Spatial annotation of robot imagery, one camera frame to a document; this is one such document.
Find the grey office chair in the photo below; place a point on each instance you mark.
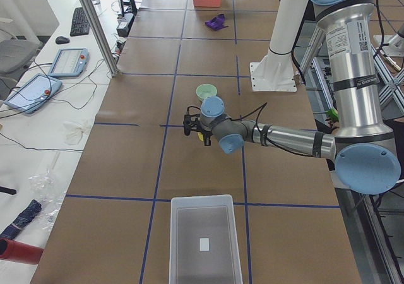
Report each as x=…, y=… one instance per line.
x=16, y=56

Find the black keyboard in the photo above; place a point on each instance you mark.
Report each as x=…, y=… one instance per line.
x=79, y=23

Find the crumpled clear plastic wrap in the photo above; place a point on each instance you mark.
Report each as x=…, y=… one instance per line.
x=49, y=196

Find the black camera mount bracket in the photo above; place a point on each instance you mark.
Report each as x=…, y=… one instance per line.
x=191, y=121

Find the teach pendant tablet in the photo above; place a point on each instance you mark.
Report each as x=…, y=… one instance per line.
x=33, y=94
x=69, y=63

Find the upper teach pendant tablet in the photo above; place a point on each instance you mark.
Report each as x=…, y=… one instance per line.
x=69, y=63

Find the red cylinder bottle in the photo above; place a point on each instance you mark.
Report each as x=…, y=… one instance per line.
x=19, y=252

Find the folded dark blue umbrella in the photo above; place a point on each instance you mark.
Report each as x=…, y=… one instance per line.
x=22, y=220

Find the green handled tool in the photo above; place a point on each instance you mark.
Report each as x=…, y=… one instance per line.
x=332, y=115

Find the white pedestal column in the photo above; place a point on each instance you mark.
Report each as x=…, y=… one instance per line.
x=275, y=73

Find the lower teach pendant tablet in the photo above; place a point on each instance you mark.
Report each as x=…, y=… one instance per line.
x=33, y=94

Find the mint green bowl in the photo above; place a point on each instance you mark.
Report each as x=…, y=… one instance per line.
x=205, y=90

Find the purple cloth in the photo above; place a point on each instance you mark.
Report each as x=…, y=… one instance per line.
x=217, y=23

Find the crumpled white tissue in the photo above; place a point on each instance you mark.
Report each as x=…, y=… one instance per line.
x=74, y=131

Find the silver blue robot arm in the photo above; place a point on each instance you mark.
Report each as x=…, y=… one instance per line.
x=363, y=149

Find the black desktop box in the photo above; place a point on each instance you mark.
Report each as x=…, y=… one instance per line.
x=125, y=24

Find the clear plastic storage box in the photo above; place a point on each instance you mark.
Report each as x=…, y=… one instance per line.
x=203, y=240

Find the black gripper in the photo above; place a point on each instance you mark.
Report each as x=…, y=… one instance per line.
x=206, y=134

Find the aluminium frame post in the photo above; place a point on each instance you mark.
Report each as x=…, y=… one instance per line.
x=100, y=36

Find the black computer mouse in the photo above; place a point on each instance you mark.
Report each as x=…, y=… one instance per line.
x=62, y=40

